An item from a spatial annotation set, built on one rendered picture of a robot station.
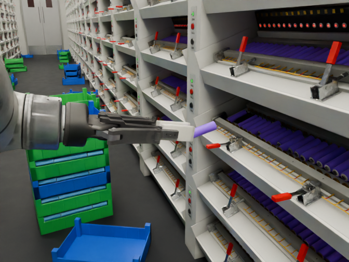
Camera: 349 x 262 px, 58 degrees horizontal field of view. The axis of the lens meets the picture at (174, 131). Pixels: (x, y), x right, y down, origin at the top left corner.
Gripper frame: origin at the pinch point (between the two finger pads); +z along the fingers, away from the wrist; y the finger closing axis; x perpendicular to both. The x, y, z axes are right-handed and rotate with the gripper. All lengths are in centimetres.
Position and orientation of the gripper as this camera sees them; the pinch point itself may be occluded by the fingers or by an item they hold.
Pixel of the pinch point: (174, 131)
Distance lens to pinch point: 60.5
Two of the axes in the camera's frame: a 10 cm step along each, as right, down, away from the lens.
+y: -3.4, -3.0, 8.9
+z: 9.3, 0.6, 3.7
